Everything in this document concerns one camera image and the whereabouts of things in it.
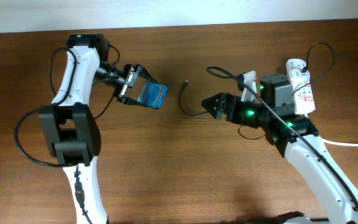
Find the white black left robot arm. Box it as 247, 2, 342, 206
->
39, 34, 157, 223

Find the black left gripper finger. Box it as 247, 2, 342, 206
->
125, 97, 147, 106
140, 66, 158, 83

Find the blue screen Galaxy smartphone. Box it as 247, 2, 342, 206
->
137, 81, 168, 110

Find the white power strip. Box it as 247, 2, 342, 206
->
286, 58, 316, 116

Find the black USB charging cable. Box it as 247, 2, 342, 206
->
178, 42, 336, 117

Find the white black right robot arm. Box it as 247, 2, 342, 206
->
201, 74, 358, 223

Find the white USB charger plug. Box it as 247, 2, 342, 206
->
287, 68, 310, 85

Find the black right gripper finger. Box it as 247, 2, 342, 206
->
208, 104, 228, 119
201, 92, 228, 109

